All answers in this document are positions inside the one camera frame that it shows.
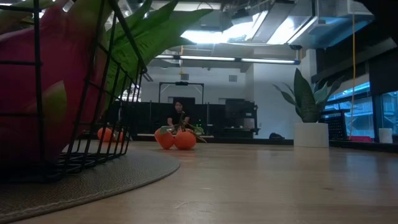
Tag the green leafy vegetable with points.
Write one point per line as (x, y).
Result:
(152, 34)

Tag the pink dragon fruit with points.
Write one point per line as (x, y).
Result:
(68, 62)

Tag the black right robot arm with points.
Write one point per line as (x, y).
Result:
(388, 12)

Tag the person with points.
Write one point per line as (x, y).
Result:
(178, 107)

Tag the white container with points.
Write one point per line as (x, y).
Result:
(248, 123)

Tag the black partition row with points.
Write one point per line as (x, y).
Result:
(146, 118)

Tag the long ceiling light bar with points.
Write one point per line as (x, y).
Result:
(217, 58)

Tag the small black object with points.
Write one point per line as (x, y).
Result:
(275, 135)

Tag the round grey placemat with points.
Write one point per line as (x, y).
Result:
(109, 177)

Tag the green plant in white pot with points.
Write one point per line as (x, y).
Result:
(311, 135)

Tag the black perforated cart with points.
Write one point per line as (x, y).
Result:
(337, 124)

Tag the red flat object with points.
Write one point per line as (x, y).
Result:
(360, 139)

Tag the white cylinder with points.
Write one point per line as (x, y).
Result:
(385, 135)

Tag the black frame stand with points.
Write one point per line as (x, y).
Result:
(181, 83)

